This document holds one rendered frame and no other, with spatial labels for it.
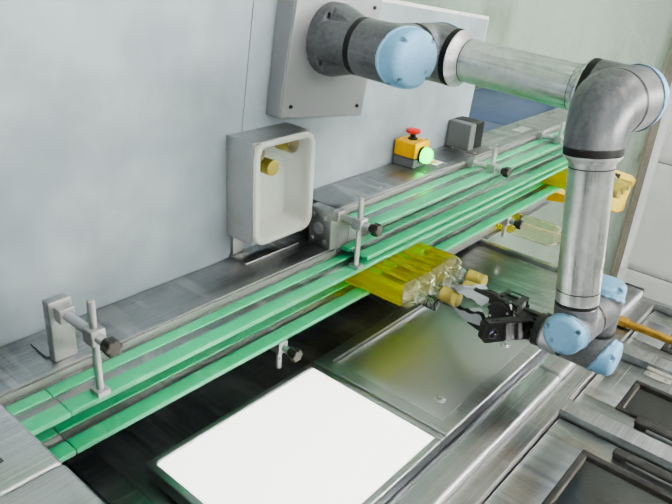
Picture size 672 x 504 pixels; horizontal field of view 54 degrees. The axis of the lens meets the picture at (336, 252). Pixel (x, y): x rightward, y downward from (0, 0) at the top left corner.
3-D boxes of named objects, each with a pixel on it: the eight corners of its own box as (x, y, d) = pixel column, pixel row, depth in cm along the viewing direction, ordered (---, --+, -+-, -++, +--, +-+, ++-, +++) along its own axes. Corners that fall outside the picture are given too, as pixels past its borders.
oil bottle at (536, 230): (494, 229, 222) (569, 254, 207) (495, 215, 218) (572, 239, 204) (503, 221, 225) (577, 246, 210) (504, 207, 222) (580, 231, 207)
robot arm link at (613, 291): (614, 299, 119) (599, 351, 124) (636, 281, 127) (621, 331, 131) (572, 283, 124) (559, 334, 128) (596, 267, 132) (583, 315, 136)
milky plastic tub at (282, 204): (227, 235, 143) (255, 248, 138) (227, 134, 134) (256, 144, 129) (284, 215, 155) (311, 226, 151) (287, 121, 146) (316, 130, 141)
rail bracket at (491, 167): (463, 166, 190) (505, 179, 183) (467, 142, 187) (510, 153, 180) (470, 164, 193) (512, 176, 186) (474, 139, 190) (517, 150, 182)
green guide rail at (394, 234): (340, 249, 155) (367, 260, 150) (341, 245, 154) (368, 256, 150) (609, 128, 278) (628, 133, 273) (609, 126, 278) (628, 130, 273)
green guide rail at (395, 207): (343, 220, 152) (370, 230, 147) (343, 216, 151) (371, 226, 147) (613, 111, 275) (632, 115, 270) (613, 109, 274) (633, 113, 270)
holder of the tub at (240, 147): (227, 256, 146) (251, 268, 142) (226, 134, 134) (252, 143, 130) (282, 235, 158) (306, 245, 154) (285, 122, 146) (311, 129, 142)
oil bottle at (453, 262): (380, 257, 171) (451, 286, 159) (382, 237, 168) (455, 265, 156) (393, 250, 175) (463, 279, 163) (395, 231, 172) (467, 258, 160)
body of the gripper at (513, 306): (499, 316, 150) (549, 337, 144) (480, 329, 144) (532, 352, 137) (505, 286, 147) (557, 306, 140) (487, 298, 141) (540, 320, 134)
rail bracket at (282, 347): (245, 355, 142) (290, 382, 134) (245, 328, 139) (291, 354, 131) (259, 348, 145) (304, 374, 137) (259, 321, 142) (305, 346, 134)
